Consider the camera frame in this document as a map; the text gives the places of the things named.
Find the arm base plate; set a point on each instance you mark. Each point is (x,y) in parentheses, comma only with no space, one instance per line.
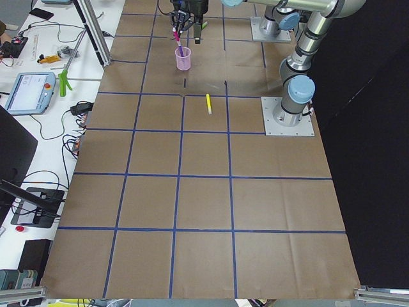
(277,122)
(265,30)

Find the blue teach pendant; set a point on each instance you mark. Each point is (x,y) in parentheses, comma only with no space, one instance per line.
(31,93)

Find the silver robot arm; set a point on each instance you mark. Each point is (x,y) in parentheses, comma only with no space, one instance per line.
(189,14)
(298,89)

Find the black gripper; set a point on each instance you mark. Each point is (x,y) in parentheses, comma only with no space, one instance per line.
(197,7)
(181,17)

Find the black smartphone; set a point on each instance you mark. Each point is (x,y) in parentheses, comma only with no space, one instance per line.
(42,14)

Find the pink marker pen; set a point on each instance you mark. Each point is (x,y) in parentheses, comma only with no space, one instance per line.
(177,38)

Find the long reacher grabber tool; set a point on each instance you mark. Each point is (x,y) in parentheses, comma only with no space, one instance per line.
(63,76)

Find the yellow marker pen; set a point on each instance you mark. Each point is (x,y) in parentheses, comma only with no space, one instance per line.
(209,104)

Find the purple marker pen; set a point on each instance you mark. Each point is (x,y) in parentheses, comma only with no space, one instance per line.
(180,48)

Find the pink mesh cup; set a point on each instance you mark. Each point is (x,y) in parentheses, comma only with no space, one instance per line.
(183,64)

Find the black monitor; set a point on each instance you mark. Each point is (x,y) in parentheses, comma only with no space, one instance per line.
(33,206)

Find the brown paper table cover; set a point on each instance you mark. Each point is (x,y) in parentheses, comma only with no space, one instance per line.
(168,201)

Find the aluminium frame post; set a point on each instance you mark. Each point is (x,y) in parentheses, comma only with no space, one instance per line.
(89,20)

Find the black power adapter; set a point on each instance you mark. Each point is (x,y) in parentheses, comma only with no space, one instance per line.
(81,107)

